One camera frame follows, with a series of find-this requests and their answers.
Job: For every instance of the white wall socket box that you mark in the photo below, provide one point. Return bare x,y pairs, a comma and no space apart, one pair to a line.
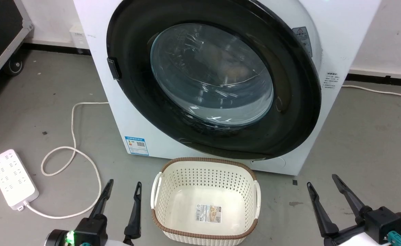
79,37

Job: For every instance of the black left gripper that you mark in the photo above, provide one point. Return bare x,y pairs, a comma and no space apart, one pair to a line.
91,232

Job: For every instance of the blue energy label sticker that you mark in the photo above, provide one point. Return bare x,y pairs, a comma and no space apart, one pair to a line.
137,146

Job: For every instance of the black caster wheel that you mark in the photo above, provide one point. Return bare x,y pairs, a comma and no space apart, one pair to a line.
14,66

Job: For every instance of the white front-load washing machine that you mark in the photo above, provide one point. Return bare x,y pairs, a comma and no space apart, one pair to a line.
118,112

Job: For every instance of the black round glass washer door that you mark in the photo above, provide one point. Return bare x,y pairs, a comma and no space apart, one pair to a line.
289,102

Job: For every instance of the paper label sticker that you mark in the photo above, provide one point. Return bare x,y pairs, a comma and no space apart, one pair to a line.
208,213

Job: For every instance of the cream perforated laundry basket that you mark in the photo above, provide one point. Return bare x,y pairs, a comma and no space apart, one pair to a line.
173,191

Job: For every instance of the grey warning label sticker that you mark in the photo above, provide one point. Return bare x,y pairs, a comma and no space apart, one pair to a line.
303,41

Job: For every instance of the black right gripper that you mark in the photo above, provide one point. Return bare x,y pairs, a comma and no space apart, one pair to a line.
385,222

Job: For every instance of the white power strip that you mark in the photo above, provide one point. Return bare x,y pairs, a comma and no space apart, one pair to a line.
12,177

